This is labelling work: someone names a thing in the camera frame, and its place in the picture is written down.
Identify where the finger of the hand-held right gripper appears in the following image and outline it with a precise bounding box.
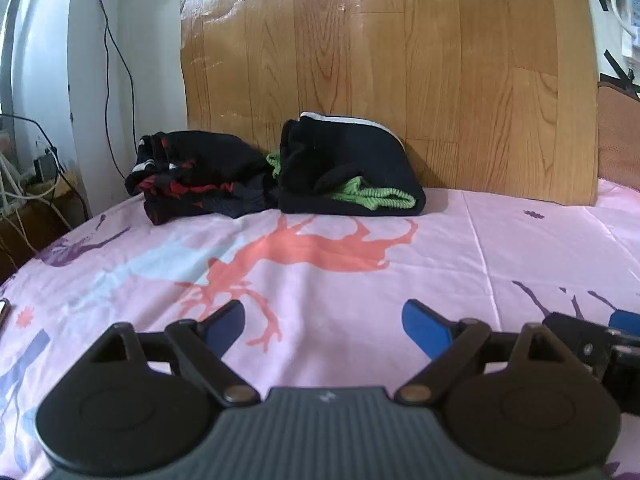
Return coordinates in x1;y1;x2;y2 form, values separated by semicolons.
607;309;640;347
542;312;640;415

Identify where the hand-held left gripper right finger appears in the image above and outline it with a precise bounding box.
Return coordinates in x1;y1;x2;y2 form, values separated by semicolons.
396;299;574;407

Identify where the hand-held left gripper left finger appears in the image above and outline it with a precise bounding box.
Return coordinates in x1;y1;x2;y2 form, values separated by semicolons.
89;300;262;408

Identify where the green and navy knit sweater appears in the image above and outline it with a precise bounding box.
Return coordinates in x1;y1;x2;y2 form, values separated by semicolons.
266;111;427;217

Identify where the pink printed bedsheet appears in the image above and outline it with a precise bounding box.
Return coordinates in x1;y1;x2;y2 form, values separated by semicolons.
0;180;640;480

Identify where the black and red folded garment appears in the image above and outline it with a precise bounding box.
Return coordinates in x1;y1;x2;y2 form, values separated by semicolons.
124;130;279;226

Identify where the brown cushion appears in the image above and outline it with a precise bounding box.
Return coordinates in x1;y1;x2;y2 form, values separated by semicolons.
597;80;640;192

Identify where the wooden side table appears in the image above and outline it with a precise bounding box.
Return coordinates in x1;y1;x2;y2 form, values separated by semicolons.
0;170;92;283

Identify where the wooden headboard panel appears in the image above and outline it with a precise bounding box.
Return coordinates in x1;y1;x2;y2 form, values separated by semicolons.
179;0;600;207

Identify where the black wall cable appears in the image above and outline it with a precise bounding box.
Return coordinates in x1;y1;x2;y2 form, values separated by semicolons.
92;0;137;182

